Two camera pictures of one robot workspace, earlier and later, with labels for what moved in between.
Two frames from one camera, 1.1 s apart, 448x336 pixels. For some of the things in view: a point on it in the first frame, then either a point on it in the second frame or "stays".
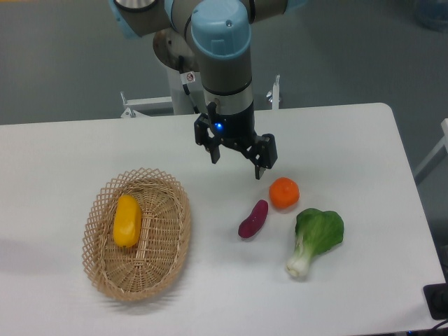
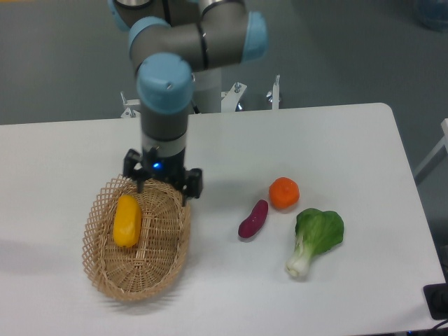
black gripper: (238, 129) -> (171, 169)
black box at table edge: (436, 295) stays
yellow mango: (127, 221) stays
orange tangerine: (284, 193) stays
